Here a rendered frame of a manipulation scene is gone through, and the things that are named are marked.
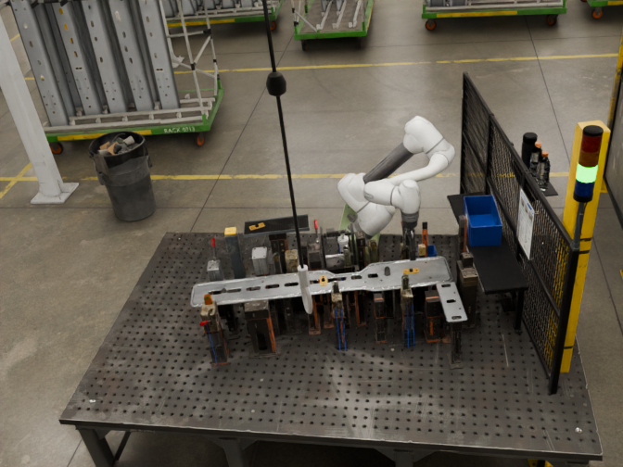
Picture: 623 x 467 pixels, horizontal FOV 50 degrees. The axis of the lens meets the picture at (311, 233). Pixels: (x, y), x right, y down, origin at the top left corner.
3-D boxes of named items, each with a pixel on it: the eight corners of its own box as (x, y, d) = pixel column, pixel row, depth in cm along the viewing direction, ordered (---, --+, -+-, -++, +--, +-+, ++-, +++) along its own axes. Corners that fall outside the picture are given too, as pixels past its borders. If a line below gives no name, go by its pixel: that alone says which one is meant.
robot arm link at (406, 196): (423, 204, 328) (398, 200, 333) (423, 177, 319) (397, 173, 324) (416, 216, 320) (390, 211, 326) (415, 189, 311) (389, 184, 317)
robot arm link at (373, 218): (371, 240, 405) (396, 220, 394) (351, 218, 405) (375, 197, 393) (379, 230, 419) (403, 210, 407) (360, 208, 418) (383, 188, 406)
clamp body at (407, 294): (400, 349, 345) (399, 299, 325) (397, 334, 355) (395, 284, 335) (418, 347, 345) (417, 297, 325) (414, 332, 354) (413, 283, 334)
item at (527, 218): (528, 262, 322) (535, 210, 304) (515, 236, 340) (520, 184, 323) (533, 262, 322) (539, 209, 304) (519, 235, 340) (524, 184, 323)
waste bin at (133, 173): (100, 227, 604) (76, 157, 562) (123, 195, 647) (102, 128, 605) (152, 227, 594) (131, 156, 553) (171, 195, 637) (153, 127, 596)
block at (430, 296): (425, 344, 346) (424, 304, 330) (421, 329, 355) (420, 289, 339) (442, 342, 346) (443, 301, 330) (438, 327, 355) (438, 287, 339)
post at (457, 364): (451, 369, 330) (451, 327, 314) (446, 353, 339) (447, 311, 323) (464, 368, 330) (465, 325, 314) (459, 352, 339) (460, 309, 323)
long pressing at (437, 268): (188, 311, 343) (188, 309, 342) (193, 283, 361) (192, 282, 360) (454, 283, 339) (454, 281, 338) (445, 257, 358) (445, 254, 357)
